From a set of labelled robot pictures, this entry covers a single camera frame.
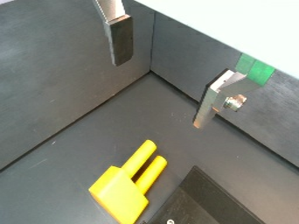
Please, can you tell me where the green foam shape board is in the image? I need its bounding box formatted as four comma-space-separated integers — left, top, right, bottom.
235, 53, 277, 87

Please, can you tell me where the yellow three prong object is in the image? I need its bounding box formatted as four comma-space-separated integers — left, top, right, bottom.
89, 140, 167, 224

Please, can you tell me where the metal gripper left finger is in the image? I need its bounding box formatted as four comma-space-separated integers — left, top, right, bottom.
93, 0, 134, 67

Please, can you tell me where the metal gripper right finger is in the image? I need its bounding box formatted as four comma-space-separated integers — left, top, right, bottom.
194, 69, 261, 129

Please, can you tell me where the black L-shaped fixture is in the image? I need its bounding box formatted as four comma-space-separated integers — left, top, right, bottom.
146, 165, 266, 224

